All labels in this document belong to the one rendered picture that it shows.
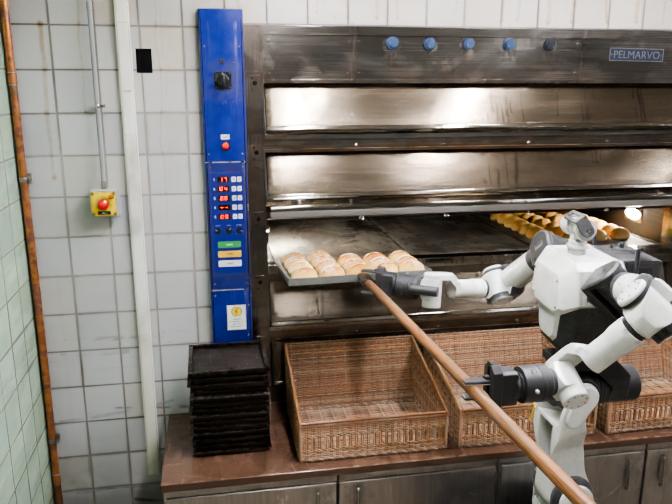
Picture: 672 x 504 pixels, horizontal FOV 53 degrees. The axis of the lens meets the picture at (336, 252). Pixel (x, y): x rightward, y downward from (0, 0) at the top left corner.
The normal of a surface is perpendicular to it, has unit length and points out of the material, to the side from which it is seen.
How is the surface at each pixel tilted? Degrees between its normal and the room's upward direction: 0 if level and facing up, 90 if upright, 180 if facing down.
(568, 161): 70
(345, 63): 92
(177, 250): 90
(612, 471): 90
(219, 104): 90
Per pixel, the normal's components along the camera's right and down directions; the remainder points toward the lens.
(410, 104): 0.17, -0.11
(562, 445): 0.29, 0.61
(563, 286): -0.65, 0.11
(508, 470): 0.19, 0.26
